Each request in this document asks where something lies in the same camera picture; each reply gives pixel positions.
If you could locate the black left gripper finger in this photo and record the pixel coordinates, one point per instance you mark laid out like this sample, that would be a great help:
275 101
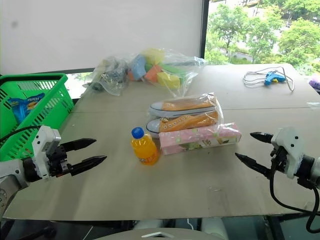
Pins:
87 163
78 144

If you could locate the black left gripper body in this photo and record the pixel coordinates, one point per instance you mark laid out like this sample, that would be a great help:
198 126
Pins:
57 161

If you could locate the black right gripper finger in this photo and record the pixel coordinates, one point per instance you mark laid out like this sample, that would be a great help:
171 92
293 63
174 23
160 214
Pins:
262 137
252 163

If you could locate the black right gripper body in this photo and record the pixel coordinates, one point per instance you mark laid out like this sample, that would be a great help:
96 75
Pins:
279 158

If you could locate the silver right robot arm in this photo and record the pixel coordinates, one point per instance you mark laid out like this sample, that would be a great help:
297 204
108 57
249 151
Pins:
310 172

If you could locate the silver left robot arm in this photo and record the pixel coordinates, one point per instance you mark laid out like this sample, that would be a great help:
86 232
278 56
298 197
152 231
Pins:
10 175

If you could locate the green plastic basket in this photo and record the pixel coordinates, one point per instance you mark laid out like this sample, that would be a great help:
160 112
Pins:
35 110

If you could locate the pink tissue box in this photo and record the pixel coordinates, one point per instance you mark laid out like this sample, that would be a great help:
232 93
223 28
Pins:
200 139

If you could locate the orange soda bottle blue cap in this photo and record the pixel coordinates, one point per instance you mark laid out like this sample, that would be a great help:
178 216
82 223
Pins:
145 147

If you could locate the blue snack bag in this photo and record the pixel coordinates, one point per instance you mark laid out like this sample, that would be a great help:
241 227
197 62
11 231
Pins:
23 106

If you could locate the clear bag of dark parts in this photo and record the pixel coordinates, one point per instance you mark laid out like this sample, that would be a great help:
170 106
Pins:
110 75

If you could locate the purple object at table edge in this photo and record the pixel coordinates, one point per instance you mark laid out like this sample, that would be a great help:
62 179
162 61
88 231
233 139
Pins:
315 82

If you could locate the bagged orange canvas sneakers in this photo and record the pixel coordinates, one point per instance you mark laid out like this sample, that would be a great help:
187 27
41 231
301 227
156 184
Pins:
185 113

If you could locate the white roller blind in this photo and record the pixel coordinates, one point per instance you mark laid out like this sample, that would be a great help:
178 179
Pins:
100 35

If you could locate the bag of colourful foam blocks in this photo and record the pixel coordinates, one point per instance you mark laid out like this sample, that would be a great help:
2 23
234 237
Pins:
162 70

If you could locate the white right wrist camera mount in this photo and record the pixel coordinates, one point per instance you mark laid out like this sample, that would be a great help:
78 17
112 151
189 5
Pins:
287 147

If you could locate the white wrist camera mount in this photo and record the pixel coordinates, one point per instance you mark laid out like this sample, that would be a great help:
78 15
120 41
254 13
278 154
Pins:
43 147
287 147

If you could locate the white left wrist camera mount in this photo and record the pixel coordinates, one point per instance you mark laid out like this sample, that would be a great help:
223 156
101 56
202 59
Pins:
43 147

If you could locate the black window frame post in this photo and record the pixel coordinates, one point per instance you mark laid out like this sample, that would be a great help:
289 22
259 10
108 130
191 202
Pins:
204 28

